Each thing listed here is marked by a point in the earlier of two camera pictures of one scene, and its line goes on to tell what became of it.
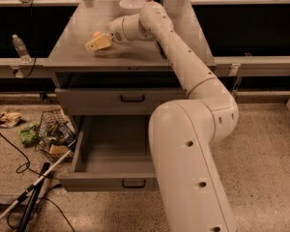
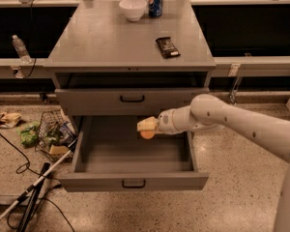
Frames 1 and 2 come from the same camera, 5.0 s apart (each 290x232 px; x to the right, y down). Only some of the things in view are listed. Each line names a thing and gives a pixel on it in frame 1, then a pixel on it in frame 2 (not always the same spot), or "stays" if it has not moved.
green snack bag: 29,133 stays
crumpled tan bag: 5,120 stays
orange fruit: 97,34 -> 147,134
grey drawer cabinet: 120,85 stays
